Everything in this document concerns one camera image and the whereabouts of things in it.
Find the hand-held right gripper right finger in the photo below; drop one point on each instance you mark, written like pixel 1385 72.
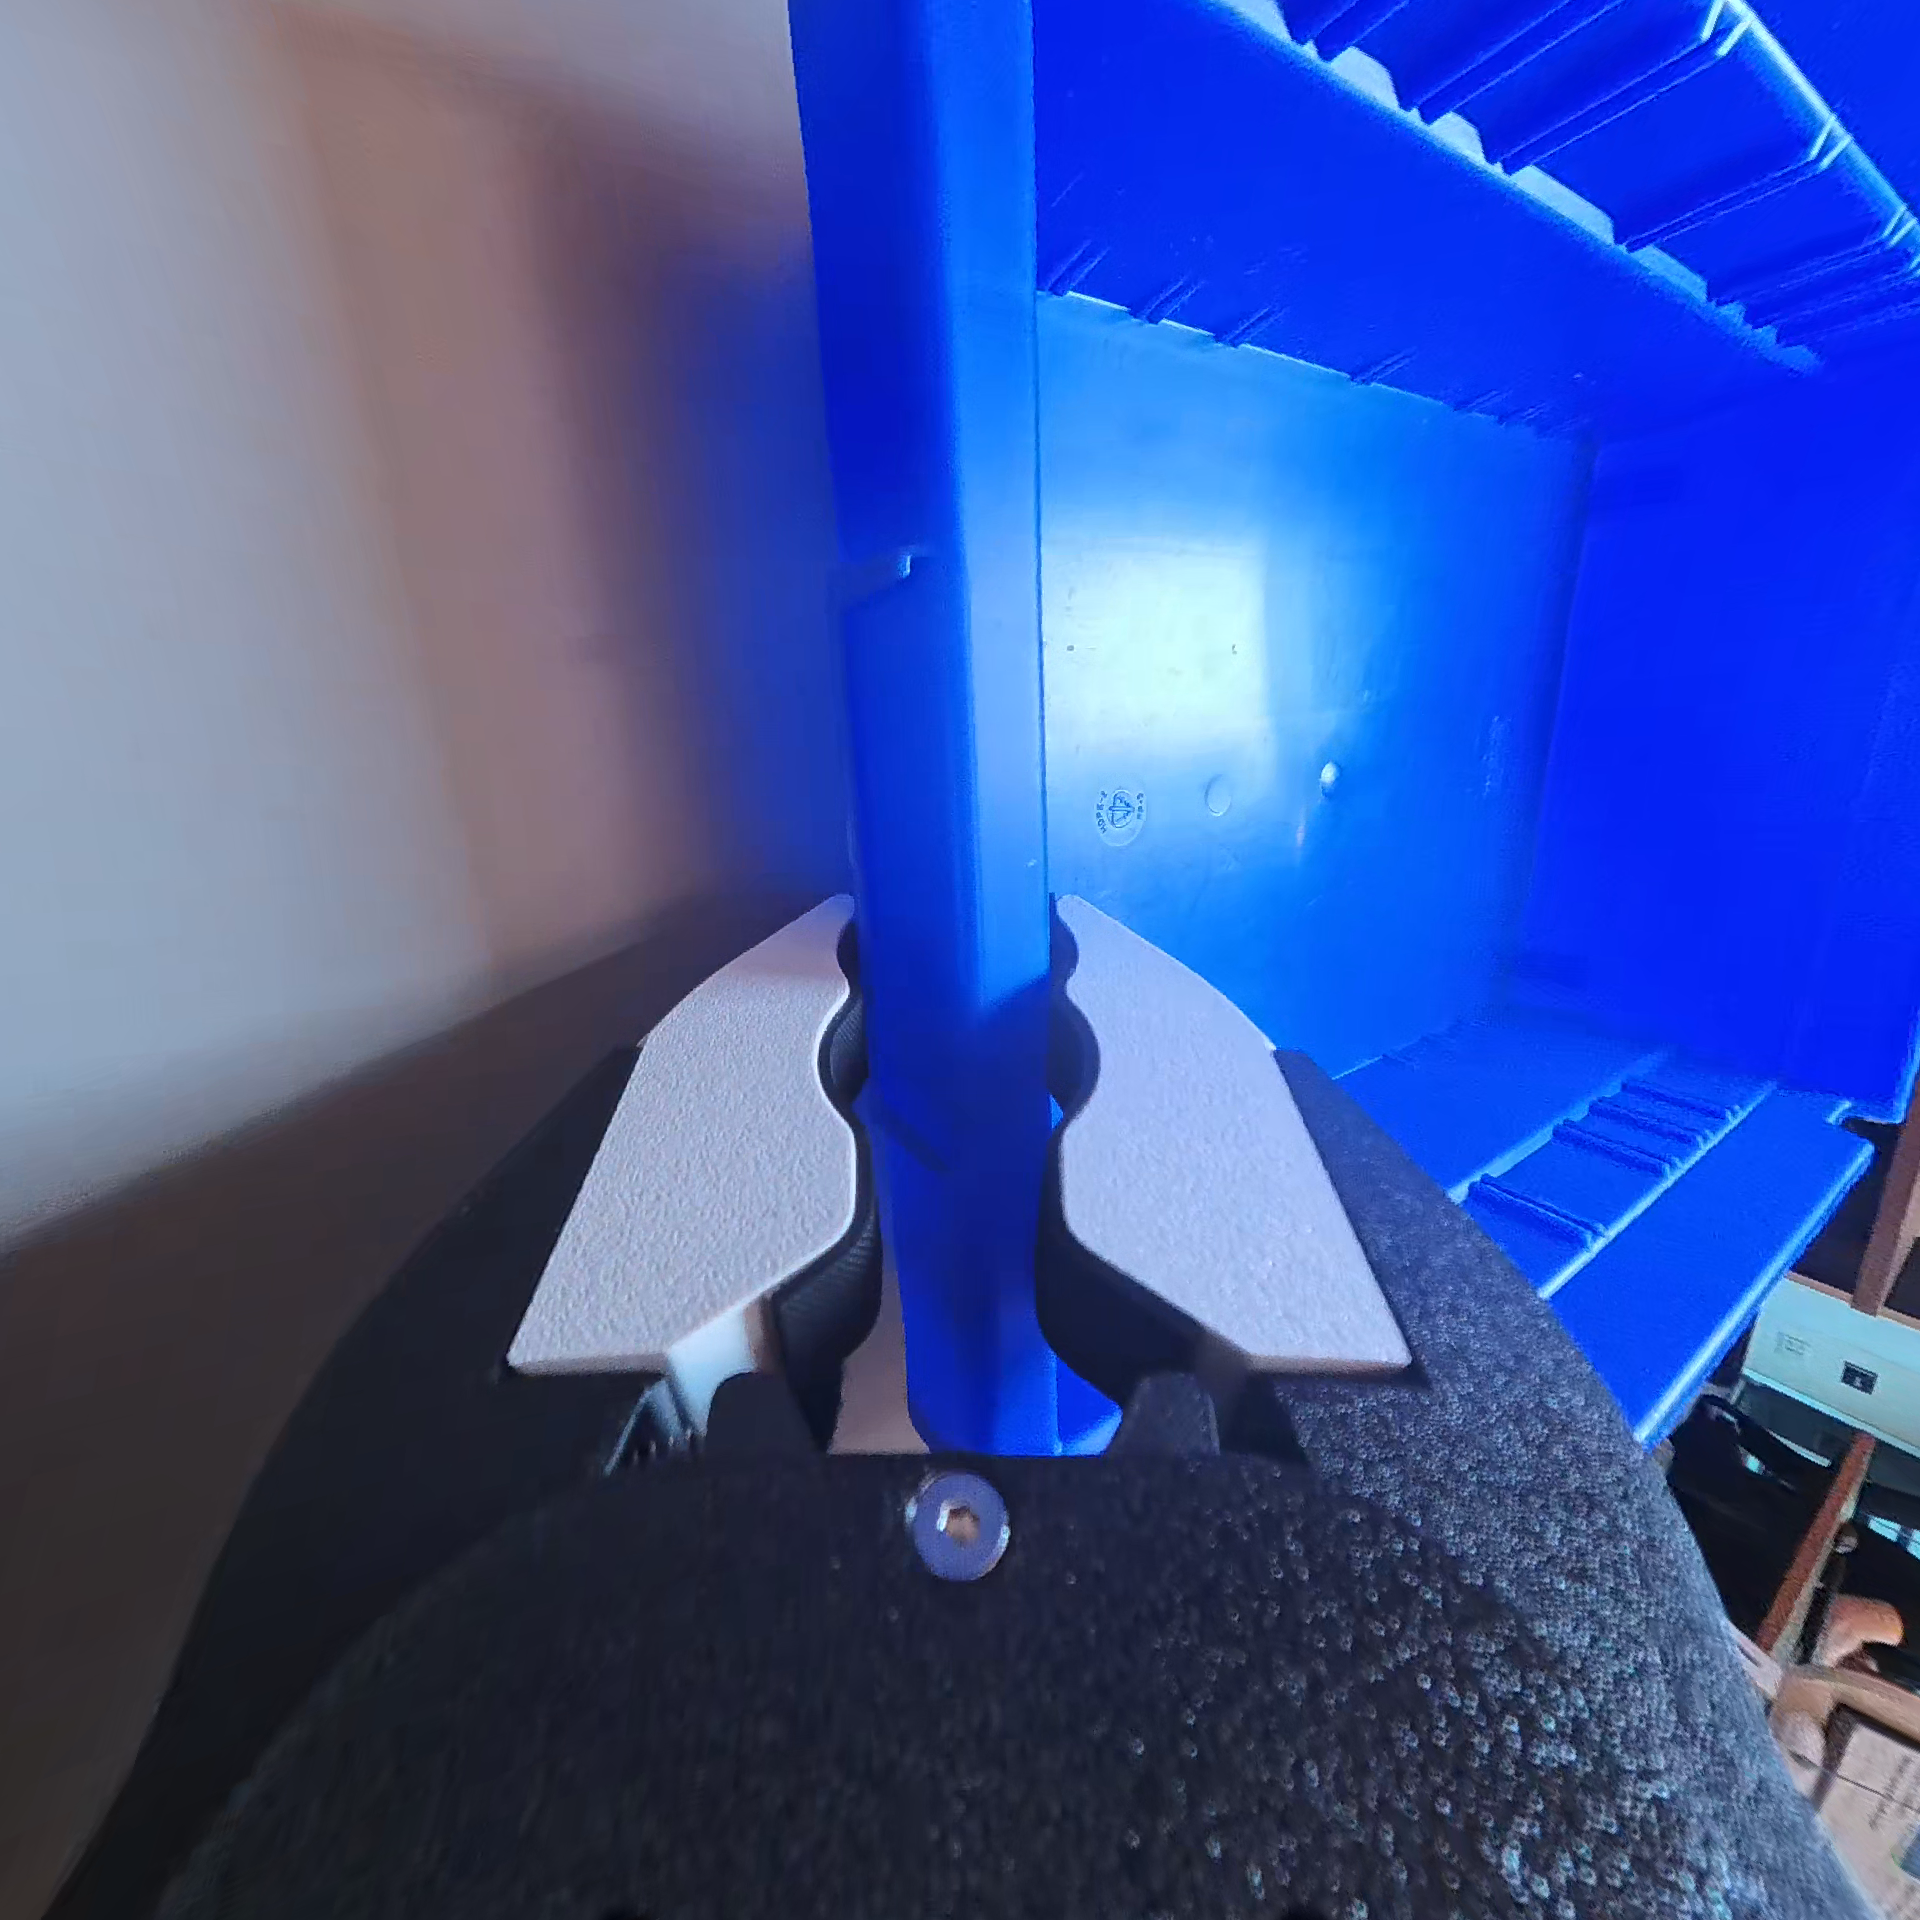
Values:
pixel 1216 1185

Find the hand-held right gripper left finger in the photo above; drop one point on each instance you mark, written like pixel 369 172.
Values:
pixel 704 1172

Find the blue plastic bin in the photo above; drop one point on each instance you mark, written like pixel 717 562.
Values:
pixel 1261 661

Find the white labelled box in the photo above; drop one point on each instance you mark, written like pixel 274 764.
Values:
pixel 1837 1367

